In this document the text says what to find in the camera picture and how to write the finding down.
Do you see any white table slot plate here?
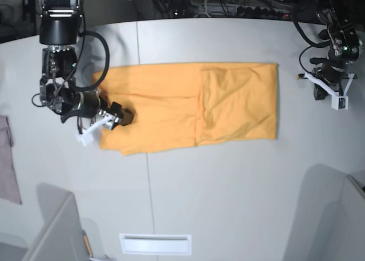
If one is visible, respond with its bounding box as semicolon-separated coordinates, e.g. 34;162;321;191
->
119;234;192;256

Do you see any grey left bin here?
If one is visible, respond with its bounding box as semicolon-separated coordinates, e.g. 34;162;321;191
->
1;183;114;260

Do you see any grey bin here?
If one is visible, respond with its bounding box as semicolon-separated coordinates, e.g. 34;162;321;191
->
306;170;364;260
1;183;114;260

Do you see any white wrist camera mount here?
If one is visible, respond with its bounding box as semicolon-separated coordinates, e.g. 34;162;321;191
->
76;113;116;146
297;72;357;111

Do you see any black power strip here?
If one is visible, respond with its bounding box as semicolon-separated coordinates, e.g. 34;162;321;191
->
236;6;291;20

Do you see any grey right bin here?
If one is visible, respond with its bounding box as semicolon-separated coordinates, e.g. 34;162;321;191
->
306;170;364;260

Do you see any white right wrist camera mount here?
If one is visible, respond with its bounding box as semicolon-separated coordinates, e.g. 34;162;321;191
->
76;113;116;146

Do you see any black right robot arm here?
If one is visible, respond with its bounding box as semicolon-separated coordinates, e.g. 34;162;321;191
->
37;0;134;130

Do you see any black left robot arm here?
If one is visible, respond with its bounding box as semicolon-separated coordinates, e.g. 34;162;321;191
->
292;0;364;104

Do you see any orange yellow T-shirt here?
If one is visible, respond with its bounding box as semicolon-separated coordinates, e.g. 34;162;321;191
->
100;62;278;155

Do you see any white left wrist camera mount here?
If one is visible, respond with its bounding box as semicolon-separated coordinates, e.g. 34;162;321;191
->
297;72;357;111

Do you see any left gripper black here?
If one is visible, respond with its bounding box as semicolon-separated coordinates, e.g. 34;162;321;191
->
310;58;351;100

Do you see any pink cloth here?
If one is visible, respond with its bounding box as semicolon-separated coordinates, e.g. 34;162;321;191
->
1;116;22;205

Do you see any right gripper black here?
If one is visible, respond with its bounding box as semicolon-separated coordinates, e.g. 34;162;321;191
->
58;89;134;130

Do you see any orange pencil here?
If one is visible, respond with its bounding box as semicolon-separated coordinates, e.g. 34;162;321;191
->
83;234;93;257

